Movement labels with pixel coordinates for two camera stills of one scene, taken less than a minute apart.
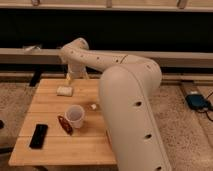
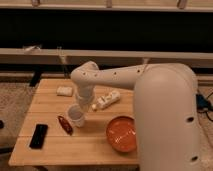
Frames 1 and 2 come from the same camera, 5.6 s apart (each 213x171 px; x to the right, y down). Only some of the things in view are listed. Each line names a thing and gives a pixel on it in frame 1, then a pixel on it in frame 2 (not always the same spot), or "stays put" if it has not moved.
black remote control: [39, 136] stays put
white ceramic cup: [75, 114] stays put
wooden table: [64, 126] stays put
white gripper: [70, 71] to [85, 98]
